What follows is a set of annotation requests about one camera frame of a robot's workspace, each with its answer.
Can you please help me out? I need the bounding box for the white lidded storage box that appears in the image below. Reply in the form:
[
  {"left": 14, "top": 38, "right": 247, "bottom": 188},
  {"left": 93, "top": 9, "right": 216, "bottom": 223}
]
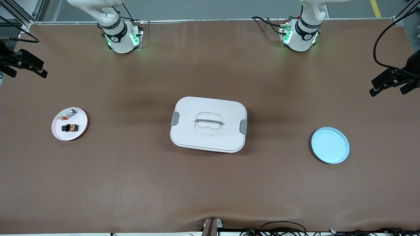
[{"left": 170, "top": 96, "right": 247, "bottom": 153}]

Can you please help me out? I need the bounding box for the pink round plate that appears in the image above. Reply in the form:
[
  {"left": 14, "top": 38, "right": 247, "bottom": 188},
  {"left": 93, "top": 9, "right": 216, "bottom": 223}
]
[{"left": 52, "top": 107, "right": 88, "bottom": 141}]

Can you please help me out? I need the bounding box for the light blue round plate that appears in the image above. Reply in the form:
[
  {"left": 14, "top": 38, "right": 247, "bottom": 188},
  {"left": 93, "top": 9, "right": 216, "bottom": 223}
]
[{"left": 311, "top": 127, "right": 350, "bottom": 164}]

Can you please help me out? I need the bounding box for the brown table mat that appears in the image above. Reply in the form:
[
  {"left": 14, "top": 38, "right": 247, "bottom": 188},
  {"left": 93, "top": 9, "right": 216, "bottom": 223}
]
[{"left": 0, "top": 19, "right": 420, "bottom": 235}]

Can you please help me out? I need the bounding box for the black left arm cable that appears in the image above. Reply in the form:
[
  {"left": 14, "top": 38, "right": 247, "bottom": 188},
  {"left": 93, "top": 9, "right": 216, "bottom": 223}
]
[{"left": 373, "top": 13, "right": 420, "bottom": 72}]

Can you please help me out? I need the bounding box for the aluminium frame profile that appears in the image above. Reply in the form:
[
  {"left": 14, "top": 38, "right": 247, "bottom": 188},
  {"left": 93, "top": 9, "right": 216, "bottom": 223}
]
[
  {"left": 0, "top": 0, "right": 45, "bottom": 28},
  {"left": 393, "top": 0, "right": 420, "bottom": 26}
]

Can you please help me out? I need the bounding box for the black base cable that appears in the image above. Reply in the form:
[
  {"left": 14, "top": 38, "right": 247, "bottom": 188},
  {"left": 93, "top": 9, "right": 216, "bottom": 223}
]
[
  {"left": 251, "top": 16, "right": 289, "bottom": 35},
  {"left": 112, "top": 0, "right": 145, "bottom": 23}
]

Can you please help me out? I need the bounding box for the black cable bundle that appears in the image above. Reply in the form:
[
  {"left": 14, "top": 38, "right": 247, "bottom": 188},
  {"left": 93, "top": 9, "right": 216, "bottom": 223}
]
[{"left": 328, "top": 227, "right": 420, "bottom": 236}]

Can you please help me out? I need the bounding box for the black looped cable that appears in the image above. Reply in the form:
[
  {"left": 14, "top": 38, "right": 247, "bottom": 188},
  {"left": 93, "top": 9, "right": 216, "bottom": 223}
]
[{"left": 241, "top": 221, "right": 307, "bottom": 236}]

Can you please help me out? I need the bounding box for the brown camera mount bracket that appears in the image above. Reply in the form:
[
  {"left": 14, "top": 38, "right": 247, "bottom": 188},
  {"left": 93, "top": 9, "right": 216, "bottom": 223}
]
[{"left": 201, "top": 217, "right": 224, "bottom": 236}]

